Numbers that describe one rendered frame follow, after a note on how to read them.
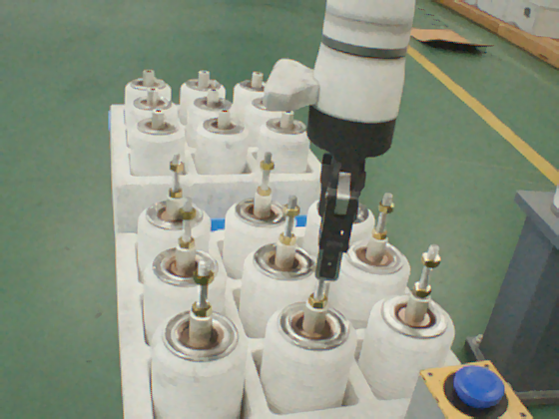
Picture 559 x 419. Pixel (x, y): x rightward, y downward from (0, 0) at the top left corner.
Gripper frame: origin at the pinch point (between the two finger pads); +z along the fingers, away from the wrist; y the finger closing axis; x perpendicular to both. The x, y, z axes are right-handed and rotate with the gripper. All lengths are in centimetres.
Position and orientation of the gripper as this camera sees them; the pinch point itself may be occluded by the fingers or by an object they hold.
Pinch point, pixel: (328, 246)
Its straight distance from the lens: 57.2
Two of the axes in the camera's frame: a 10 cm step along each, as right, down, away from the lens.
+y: 1.0, -4.5, 8.8
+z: -1.1, 8.8, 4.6
